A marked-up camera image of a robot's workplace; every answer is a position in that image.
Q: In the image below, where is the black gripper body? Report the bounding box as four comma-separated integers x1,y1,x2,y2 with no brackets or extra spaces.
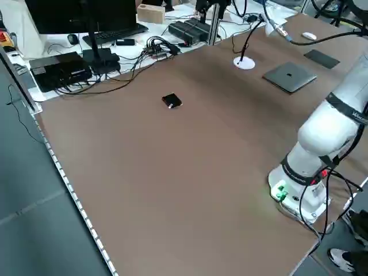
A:
196,0,232,6

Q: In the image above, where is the small black object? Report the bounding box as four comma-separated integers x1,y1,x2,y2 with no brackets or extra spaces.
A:
161,92,184,110

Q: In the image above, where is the grey laptop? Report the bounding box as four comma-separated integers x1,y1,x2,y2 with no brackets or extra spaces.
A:
262,61,318,94

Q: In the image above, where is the black mouse pad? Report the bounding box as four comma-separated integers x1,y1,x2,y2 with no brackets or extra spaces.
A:
304,49,341,70

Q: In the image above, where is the wooden block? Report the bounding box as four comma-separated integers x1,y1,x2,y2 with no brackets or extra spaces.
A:
136,3,167,24

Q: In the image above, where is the black usb hub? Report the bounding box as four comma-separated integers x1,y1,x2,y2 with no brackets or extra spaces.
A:
143,36,181,58

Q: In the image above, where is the black keyboard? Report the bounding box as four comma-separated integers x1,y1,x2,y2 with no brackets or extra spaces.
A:
82,22,150,44

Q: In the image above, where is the black monitor stand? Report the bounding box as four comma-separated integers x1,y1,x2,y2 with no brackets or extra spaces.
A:
82,28,121,75

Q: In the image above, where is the black monitor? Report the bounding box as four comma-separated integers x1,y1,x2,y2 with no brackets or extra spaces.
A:
24,0,137,35

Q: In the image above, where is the black equipment box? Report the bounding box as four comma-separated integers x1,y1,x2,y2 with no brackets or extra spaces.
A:
29,51,93,93

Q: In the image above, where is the person's leg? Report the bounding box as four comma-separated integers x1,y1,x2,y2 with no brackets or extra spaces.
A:
347,209,368,246

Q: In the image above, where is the person's white shoe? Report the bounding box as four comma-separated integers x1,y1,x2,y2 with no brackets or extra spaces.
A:
328,248,357,273

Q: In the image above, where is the aluminium profile post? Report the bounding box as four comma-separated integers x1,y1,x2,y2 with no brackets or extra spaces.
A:
209,5,224,46

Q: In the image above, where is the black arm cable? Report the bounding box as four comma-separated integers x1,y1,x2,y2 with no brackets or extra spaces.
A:
263,0,365,46

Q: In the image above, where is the long black table cable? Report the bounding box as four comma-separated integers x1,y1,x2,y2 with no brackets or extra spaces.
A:
56,62,144,96

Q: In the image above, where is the thin black floor cable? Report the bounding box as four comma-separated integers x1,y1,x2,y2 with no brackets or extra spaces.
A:
6,85,44,144

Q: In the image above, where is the black base cable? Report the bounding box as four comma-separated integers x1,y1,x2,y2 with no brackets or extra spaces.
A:
298,155,363,243

